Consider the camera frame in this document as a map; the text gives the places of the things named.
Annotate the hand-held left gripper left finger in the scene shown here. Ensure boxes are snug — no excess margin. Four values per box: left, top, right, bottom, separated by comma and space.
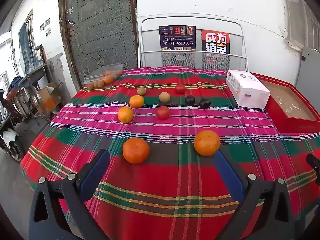
29, 149, 111, 240

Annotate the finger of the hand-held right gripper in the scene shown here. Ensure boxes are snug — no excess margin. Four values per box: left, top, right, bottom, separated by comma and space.
306, 153, 320, 178

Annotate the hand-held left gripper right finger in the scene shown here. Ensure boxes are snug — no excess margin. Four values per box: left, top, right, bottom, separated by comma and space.
214, 150, 293, 240

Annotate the large orange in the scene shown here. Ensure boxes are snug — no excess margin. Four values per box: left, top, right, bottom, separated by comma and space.
194, 130, 221, 157
122, 137, 150, 164

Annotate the small orange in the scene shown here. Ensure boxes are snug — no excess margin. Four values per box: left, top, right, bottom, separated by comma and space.
129, 95, 145, 109
117, 106, 134, 123

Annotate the plaid tablecloth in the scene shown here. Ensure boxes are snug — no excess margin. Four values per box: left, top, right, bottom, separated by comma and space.
20, 66, 320, 240

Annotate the red cardboard box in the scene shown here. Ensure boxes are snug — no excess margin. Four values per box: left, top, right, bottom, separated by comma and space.
250, 72, 320, 133

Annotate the white tissue pack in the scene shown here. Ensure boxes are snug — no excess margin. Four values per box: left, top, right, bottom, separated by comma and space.
226, 69, 271, 109

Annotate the brown cardboard box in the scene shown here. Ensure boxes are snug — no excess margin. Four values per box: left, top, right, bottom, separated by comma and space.
35, 82, 63, 115

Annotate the grey metal cabinet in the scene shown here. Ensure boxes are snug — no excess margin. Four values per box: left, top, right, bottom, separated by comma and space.
301, 46, 320, 91

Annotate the parked scooter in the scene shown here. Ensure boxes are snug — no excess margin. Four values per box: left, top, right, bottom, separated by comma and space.
0, 89, 26, 162

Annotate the plastic bag of oranges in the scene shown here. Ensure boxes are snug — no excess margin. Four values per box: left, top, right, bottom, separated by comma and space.
83, 64, 123, 91

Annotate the metal cart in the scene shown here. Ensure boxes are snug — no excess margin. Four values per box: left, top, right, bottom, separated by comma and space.
7, 62, 52, 123

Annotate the red and black book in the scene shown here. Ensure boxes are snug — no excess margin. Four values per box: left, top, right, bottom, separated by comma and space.
201, 30, 231, 69

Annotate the dark blue cookbook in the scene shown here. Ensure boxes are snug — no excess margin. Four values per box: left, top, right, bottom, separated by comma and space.
159, 25, 196, 68

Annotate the studded metal door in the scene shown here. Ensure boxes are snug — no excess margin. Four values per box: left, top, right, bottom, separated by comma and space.
58, 0, 139, 91

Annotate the barred window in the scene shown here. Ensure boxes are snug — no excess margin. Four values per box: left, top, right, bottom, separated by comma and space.
18, 8, 38, 68

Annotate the white wire rack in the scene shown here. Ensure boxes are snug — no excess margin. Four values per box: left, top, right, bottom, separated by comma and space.
138, 17, 248, 72

